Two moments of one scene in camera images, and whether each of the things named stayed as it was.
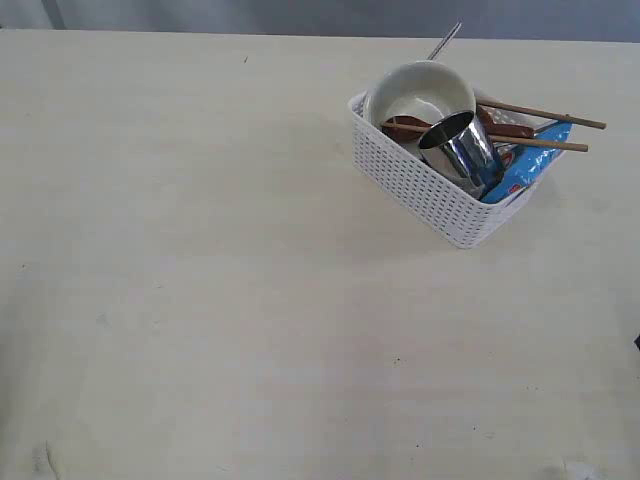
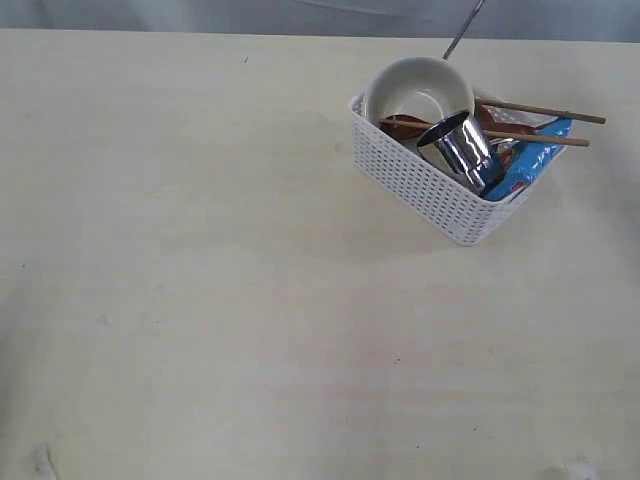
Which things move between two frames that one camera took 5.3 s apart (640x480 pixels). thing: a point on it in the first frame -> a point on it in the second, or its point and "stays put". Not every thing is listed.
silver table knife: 445,39 -> 463,31
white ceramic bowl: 430,91 stays put
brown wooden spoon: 406,127 stays put
